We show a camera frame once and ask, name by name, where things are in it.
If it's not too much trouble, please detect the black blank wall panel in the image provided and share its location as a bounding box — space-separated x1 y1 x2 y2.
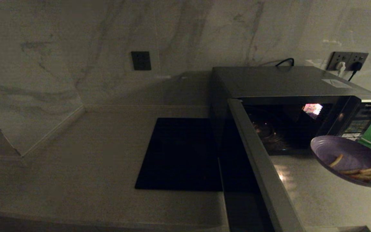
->
131 51 152 71

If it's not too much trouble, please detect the black cable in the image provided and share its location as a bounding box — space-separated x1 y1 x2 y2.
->
275 58 295 67

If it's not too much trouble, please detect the black glass induction cooktop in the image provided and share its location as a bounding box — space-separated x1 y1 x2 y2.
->
135 118 224 192

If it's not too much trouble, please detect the grey double wall outlet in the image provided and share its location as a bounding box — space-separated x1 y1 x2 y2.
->
326 52 369 71

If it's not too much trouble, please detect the purple plate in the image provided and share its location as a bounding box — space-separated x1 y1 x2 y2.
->
310 135 371 188

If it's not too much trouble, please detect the silver microwave oven body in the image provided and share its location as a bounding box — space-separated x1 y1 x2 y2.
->
209 66 371 156

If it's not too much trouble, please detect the black power plug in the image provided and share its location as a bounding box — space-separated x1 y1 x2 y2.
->
348 61 364 82

